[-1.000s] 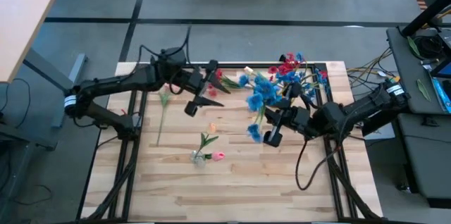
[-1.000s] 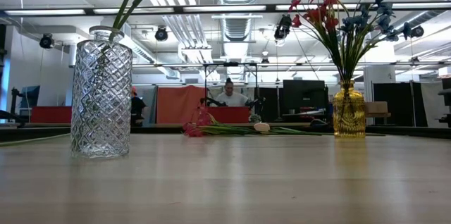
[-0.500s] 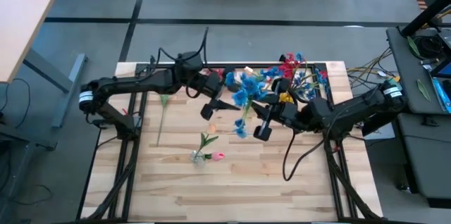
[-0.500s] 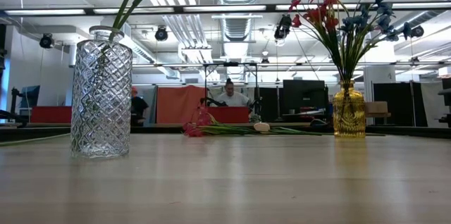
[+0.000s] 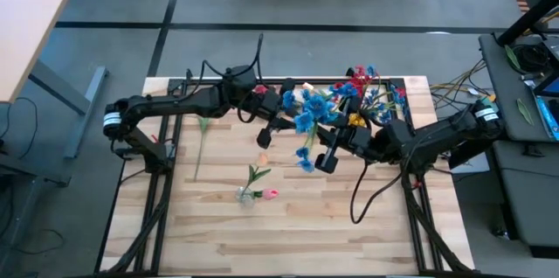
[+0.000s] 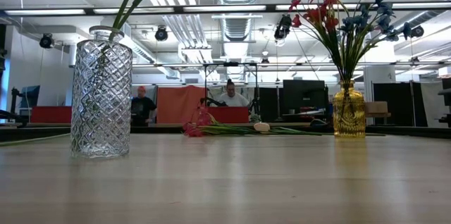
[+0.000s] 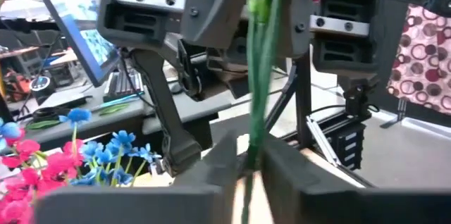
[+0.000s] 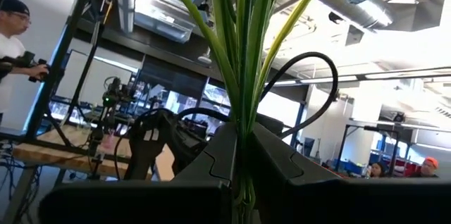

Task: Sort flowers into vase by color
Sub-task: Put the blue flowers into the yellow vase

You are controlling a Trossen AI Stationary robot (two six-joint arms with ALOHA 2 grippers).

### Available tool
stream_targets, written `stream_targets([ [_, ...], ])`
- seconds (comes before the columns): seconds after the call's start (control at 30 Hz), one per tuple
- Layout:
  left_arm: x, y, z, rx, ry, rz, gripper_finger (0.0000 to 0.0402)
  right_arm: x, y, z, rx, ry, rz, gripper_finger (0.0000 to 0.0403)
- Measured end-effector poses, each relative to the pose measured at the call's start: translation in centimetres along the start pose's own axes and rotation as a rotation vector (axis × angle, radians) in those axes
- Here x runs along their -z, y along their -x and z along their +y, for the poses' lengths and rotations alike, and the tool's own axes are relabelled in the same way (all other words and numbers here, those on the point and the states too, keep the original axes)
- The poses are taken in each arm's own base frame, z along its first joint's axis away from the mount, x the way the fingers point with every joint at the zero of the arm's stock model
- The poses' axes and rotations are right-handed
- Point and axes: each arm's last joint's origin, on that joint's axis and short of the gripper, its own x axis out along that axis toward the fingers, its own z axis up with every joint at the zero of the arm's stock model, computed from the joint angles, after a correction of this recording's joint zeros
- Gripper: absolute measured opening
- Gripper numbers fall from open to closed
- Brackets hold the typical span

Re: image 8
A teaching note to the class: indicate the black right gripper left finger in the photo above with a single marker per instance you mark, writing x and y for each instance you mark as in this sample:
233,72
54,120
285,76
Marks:
211,167

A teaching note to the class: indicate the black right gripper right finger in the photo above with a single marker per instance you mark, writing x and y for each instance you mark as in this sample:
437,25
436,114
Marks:
278,174

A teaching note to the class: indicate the blue artificial flower bunch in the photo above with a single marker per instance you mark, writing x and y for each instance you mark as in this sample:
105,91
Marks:
243,76

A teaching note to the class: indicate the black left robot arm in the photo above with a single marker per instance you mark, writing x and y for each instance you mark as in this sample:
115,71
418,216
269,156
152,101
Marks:
148,153

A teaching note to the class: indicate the person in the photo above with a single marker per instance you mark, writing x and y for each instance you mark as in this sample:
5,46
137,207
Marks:
428,171
10,48
376,171

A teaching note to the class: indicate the black robot with green light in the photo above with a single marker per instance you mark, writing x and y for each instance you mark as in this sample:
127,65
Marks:
112,93

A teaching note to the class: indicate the translucent plastic box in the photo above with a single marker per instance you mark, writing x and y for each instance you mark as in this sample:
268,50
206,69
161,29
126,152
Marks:
165,19

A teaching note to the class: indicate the wooden workbench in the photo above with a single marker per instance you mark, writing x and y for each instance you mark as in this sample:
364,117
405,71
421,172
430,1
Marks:
53,153

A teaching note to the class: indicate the blue flower bloom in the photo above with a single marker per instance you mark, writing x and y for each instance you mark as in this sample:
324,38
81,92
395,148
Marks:
338,9

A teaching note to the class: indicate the aluminium beam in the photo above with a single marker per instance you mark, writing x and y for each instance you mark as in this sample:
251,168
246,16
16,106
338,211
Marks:
126,2

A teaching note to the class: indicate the black handheld device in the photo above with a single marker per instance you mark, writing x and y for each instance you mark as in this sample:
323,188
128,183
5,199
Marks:
24,58

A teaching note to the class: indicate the black ceiling camera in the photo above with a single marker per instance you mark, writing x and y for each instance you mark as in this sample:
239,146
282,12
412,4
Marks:
399,117

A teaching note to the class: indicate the black metal frame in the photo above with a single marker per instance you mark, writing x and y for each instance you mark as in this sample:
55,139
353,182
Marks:
56,65

